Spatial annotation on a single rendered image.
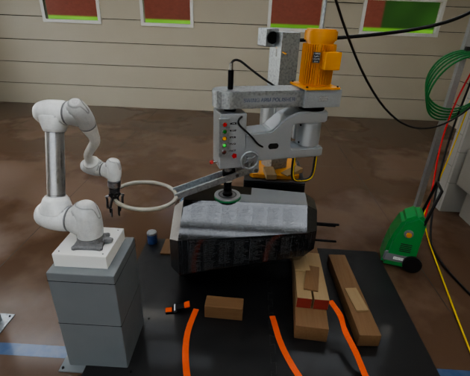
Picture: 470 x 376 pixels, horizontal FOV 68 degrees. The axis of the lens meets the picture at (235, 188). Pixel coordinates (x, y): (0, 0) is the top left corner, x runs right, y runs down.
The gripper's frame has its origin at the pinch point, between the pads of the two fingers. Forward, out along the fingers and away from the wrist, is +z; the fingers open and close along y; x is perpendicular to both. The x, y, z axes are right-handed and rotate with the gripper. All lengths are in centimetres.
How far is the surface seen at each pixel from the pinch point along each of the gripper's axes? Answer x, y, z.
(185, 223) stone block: -17, 49, 11
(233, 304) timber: -63, 72, 63
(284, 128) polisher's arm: -36, 117, -67
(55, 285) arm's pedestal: -46, -47, 16
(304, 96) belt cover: -39, 127, -92
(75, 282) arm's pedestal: -53, -37, 11
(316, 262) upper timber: -68, 153, 46
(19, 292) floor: 49, -70, 91
